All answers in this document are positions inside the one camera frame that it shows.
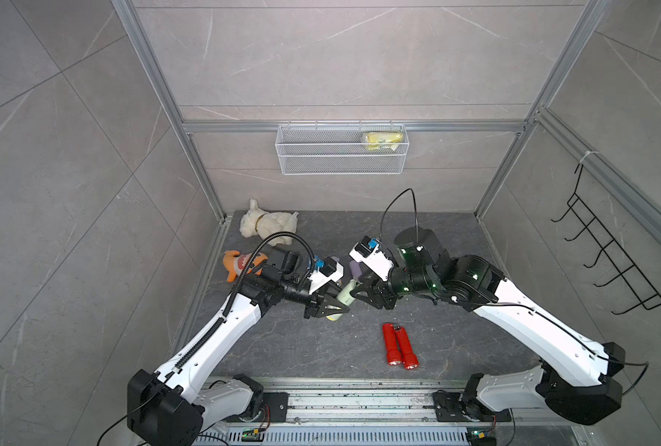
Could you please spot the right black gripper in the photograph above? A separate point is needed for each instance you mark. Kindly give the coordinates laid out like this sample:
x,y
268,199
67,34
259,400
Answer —
x,y
375,289

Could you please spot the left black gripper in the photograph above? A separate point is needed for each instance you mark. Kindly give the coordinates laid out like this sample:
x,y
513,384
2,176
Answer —
x,y
318,303

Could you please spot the green flashlight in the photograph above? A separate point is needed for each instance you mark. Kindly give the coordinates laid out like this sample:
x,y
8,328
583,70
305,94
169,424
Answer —
x,y
345,297

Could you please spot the red flashlight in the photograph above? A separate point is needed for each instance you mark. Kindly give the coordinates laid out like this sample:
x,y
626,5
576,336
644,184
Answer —
x,y
409,358
393,354

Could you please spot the purple flashlight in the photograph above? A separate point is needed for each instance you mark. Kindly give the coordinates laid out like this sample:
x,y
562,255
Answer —
x,y
356,270

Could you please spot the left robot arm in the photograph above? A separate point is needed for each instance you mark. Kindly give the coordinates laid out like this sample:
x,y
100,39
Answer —
x,y
174,404

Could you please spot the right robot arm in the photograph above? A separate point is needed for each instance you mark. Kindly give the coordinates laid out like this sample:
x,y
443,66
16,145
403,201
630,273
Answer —
x,y
576,375

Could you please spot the orange plush toy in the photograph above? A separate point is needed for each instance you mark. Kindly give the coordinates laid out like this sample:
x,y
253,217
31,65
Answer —
x,y
234,262

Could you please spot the white plush dog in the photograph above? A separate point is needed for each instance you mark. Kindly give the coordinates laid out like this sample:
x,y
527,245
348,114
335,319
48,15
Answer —
x,y
258,222

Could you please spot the yellow item in basket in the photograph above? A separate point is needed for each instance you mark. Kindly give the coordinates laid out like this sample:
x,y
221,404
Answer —
x,y
383,141

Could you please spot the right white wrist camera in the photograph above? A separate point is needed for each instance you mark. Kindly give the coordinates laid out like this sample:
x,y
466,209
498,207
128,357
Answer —
x,y
369,253

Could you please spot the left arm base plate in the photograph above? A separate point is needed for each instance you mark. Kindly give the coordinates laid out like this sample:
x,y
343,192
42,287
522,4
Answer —
x,y
271,408

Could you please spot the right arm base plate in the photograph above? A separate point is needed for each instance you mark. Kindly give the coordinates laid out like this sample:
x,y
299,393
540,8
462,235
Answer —
x,y
450,407

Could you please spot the white wire wall basket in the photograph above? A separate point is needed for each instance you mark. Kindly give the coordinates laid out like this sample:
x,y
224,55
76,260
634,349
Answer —
x,y
336,150

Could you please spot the black wall hook rack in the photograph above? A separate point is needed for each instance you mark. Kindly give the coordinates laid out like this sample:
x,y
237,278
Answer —
x,y
623,268

